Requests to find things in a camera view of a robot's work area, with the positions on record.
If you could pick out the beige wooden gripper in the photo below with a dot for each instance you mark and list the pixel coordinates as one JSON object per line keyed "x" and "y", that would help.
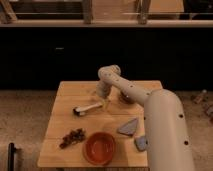
{"x": 104, "y": 102}

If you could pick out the white handled brush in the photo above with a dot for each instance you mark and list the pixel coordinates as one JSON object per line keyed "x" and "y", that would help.
{"x": 81, "y": 111}

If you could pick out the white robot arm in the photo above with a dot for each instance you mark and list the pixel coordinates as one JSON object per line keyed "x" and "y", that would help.
{"x": 168, "y": 145}

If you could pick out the dark brown bowl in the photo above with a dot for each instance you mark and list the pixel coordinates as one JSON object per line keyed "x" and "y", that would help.
{"x": 125, "y": 98}

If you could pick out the wooden table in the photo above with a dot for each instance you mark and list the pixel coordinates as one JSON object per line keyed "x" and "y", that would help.
{"x": 71, "y": 94}

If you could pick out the grey folded cloth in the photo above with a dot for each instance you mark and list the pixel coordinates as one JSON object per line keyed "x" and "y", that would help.
{"x": 129, "y": 128}

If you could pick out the pile of brown debris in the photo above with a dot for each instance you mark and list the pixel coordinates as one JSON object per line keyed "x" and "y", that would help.
{"x": 75, "y": 136}

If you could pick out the orange clay bowl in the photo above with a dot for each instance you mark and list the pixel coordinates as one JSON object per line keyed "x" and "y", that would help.
{"x": 99, "y": 148}

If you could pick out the blue grey sponge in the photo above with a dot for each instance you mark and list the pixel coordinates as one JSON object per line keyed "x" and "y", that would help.
{"x": 140, "y": 143}

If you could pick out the dark cabinet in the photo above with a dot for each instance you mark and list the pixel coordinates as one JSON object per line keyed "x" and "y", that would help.
{"x": 40, "y": 58}

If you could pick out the wooden railing shelf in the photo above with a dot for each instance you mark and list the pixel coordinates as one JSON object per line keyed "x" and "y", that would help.
{"x": 106, "y": 13}

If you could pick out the black post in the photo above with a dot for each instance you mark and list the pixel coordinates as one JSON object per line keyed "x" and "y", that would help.
{"x": 11, "y": 153}

